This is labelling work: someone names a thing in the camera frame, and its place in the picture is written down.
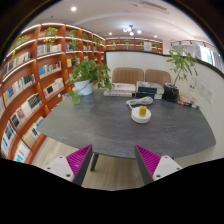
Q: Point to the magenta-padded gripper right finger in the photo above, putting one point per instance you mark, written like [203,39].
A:
[149,160]

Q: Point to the clear acrylic sign holder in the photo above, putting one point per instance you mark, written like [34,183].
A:
[193,83]

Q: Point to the grey window curtains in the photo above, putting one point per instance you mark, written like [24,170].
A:
[206,53]

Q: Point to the white wall socket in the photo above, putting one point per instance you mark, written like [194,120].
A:
[202,89]
[209,95]

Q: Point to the grey-covered dark-spined book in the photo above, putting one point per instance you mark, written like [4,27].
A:
[150,86]

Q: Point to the thick dark-spined book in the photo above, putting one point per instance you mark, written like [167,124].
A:
[146,95]

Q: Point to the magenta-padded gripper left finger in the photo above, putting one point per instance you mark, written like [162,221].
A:
[78,160]

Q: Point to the tall plant in black pot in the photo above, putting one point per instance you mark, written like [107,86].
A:
[170,92]

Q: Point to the leafy plant in white pot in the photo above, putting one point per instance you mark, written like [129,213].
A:
[84,87]

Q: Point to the white book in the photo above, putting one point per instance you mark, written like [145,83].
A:
[124,87]
[116,94]

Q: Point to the tan padded chair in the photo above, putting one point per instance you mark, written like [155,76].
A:
[127,75]
[157,76]

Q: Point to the black track light rail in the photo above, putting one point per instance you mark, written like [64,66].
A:
[190,42]

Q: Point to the round white power strip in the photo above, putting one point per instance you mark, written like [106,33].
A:
[140,118]

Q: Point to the white poster on shelf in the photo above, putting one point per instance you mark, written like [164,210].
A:
[147,46]

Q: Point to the dark table leg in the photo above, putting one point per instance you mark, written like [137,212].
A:
[94,161]

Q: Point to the orange wooden bookshelf unit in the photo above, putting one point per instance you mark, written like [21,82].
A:
[33,66]

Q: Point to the branched ceiling lamp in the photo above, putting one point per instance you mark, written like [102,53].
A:
[131,30]

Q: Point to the ceiling air vent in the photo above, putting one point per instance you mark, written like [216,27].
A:
[154,6]

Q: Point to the yellow charger block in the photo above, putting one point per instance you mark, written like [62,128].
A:
[142,110]

